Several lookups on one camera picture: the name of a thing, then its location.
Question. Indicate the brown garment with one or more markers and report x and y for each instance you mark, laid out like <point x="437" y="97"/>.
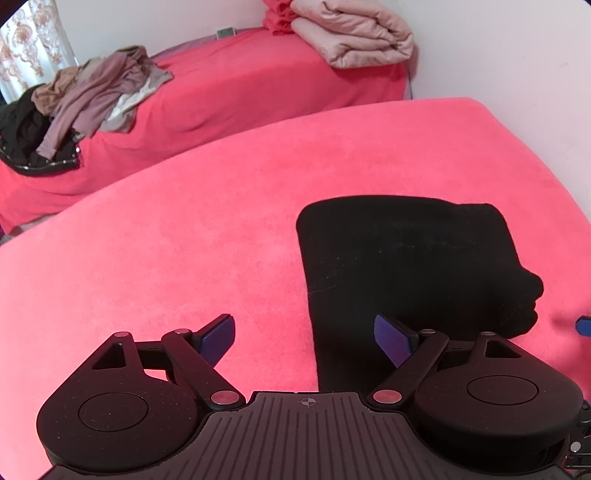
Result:
<point x="48" y="92"/>

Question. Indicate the white garment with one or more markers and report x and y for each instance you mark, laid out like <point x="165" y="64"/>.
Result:
<point x="134" y="97"/>

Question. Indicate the black pants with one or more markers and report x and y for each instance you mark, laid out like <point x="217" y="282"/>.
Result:
<point x="392" y="258"/>

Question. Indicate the folded pink quilt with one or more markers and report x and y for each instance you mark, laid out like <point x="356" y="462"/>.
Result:
<point x="360" y="32"/>

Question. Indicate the red ruffled cloth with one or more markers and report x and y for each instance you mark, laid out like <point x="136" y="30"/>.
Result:
<point x="277" y="18"/>

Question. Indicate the pink-covered work table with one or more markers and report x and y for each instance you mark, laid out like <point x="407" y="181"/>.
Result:
<point x="184" y="230"/>

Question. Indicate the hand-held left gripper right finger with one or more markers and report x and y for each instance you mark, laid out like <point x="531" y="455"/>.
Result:
<point x="390" y="340"/>

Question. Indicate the small grey device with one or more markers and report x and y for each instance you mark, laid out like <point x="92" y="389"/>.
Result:
<point x="226" y="32"/>

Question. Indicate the red-covered bed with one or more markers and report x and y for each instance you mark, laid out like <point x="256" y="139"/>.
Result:
<point x="254" y="83"/>

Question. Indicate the grey garment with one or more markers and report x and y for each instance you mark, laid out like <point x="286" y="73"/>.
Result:
<point x="121" y="123"/>

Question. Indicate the floral curtain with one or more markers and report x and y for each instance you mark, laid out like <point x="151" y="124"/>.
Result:
<point x="32" y="46"/>

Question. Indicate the pile of mixed clothes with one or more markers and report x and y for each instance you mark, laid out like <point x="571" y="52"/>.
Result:
<point x="78" y="104"/>

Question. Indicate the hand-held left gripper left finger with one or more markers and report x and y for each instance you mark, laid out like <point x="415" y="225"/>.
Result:
<point x="217" y="339"/>

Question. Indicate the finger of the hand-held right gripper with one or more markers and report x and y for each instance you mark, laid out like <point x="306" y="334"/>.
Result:
<point x="584" y="324"/>

